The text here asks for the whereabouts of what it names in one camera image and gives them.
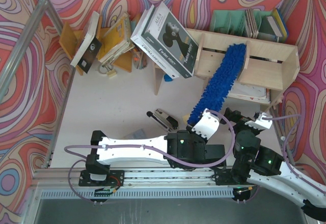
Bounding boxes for blue microfiber duster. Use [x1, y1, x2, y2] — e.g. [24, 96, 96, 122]
[187, 44, 247, 126]

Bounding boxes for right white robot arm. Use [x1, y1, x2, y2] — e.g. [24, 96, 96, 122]
[224, 108, 325, 222]

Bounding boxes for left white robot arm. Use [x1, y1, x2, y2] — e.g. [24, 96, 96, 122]
[86, 130, 226, 181]

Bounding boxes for light wooden bookshelf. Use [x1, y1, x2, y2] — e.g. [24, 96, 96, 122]
[152, 27, 301, 117]

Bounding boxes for spiral notebook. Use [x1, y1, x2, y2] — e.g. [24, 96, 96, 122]
[228, 82, 270, 104]

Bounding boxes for yellow sticky note pad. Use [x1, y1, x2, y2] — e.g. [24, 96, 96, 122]
[182, 114, 190, 124]

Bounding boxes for beige black stapler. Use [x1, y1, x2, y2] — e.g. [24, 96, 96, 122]
[154, 109, 179, 130]

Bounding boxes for yellow calculator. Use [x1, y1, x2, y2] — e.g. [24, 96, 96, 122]
[123, 129, 147, 139]

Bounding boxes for brown notebooks in organizer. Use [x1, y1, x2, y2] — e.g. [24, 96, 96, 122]
[246, 8, 258, 39]

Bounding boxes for green desk organizer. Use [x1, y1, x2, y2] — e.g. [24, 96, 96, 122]
[209, 9, 282, 43]

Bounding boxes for blue yellow book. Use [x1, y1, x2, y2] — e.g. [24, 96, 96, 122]
[270, 8, 289, 43]

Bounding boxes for Twins story book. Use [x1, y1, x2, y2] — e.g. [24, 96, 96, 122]
[141, 2, 199, 78]

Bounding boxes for pens in cup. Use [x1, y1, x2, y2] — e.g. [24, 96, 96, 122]
[132, 49, 147, 70]

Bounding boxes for white Czekolada book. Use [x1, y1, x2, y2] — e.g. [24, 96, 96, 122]
[131, 5, 180, 79]

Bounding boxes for brass padlock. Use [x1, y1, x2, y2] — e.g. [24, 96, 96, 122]
[97, 65, 117, 78]

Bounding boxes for stack of yellow books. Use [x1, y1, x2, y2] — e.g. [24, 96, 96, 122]
[98, 12, 134, 66]

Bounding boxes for black white paperback book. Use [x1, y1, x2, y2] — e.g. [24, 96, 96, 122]
[70, 11, 102, 73]

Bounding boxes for yellow wooden book stand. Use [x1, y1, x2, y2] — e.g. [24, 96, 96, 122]
[59, 11, 140, 76]

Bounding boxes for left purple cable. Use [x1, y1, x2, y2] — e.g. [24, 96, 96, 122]
[63, 109, 236, 203]

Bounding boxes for purple cable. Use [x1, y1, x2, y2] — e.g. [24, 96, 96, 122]
[63, 109, 236, 203]
[264, 114, 326, 191]

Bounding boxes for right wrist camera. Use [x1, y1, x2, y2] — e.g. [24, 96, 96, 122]
[245, 112, 273, 130]

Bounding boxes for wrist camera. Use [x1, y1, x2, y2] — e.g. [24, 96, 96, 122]
[245, 112, 273, 130]
[191, 109, 220, 141]

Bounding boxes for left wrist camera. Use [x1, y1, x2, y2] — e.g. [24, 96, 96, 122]
[191, 109, 220, 141]

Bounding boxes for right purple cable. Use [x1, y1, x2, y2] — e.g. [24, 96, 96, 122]
[264, 114, 326, 191]

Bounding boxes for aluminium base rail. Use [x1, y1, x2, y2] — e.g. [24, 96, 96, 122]
[30, 166, 311, 199]

